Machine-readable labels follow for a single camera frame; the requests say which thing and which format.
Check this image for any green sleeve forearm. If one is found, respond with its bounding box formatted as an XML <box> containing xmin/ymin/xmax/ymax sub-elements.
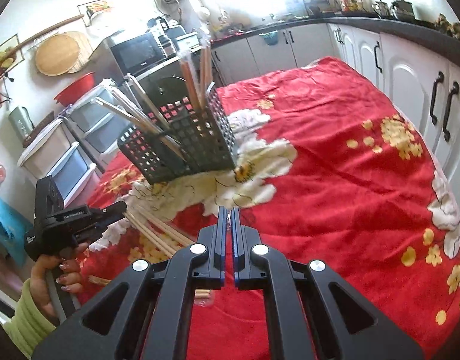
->
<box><xmin>2</xmin><ymin>280</ymin><xmax>56</xmax><ymax>359</ymax></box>

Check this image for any pastel drawer tower left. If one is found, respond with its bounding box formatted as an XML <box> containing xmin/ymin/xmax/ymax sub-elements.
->
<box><xmin>18</xmin><ymin>118</ymin><xmax>99</xmax><ymax>207</ymax></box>

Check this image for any left hand thumb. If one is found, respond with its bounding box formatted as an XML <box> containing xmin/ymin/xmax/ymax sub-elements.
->
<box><xmin>29</xmin><ymin>243</ymin><xmax>88</xmax><ymax>323</ymax></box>

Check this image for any ginger root pile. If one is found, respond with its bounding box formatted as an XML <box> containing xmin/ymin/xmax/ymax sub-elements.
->
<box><xmin>435</xmin><ymin>14</ymin><xmax>460</xmax><ymax>41</ymax></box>

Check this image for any pastel drawer tower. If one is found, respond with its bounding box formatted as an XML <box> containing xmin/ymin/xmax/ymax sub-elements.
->
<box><xmin>65</xmin><ymin>83</ymin><xmax>130</xmax><ymax>169</ymax></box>
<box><xmin>18</xmin><ymin>118</ymin><xmax>99</xmax><ymax>207</ymax></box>

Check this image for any pastel drawer tower right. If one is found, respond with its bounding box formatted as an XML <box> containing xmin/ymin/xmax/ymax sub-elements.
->
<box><xmin>65</xmin><ymin>83</ymin><xmax>130</xmax><ymax>169</ymax></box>

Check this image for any red plastic basin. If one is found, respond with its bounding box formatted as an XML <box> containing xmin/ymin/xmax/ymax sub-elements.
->
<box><xmin>54</xmin><ymin>72</ymin><xmax>95</xmax><ymax>107</ymax></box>

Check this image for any wrapped chopsticks bottom flat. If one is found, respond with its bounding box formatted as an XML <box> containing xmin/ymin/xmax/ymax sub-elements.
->
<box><xmin>124</xmin><ymin>210</ymin><xmax>194</xmax><ymax>258</ymax></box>

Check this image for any black countertop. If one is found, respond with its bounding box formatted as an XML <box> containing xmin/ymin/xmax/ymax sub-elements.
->
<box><xmin>212</xmin><ymin>16</ymin><xmax>460</xmax><ymax>67</ymax></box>

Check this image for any chopsticks long diagonal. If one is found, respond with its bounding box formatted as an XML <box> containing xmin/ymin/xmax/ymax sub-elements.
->
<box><xmin>93</xmin><ymin>97</ymin><xmax>183</xmax><ymax>158</ymax></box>

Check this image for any steel kettle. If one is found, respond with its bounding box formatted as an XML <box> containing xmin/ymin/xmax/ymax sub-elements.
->
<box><xmin>391</xmin><ymin>0</ymin><xmax>415</xmax><ymax>23</ymax></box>

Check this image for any black perforated utensil basket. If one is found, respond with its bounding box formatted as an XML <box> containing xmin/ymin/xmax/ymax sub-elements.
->
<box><xmin>118</xmin><ymin>83</ymin><xmax>237</xmax><ymax>184</ymax></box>

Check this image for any wrapped chopsticks left diagonal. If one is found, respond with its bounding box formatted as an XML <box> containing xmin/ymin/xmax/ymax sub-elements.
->
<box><xmin>124</xmin><ymin>73</ymin><xmax>170</xmax><ymax>129</ymax></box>

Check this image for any round bamboo tray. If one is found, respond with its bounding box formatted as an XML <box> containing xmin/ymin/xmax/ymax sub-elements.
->
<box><xmin>35</xmin><ymin>31</ymin><xmax>93</xmax><ymax>77</ymax></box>

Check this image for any black microwave oven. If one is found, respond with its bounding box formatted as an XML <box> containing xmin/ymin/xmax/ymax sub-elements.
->
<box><xmin>108</xmin><ymin>31</ymin><xmax>166</xmax><ymax>76</ymax></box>

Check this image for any red floral quilt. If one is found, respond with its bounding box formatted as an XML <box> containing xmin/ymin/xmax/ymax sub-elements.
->
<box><xmin>88</xmin><ymin>58</ymin><xmax>460</xmax><ymax>359</ymax></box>

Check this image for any teal hanging basket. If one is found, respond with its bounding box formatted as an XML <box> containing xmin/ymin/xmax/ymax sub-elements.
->
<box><xmin>259</xmin><ymin>30</ymin><xmax>279</xmax><ymax>47</ymax></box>

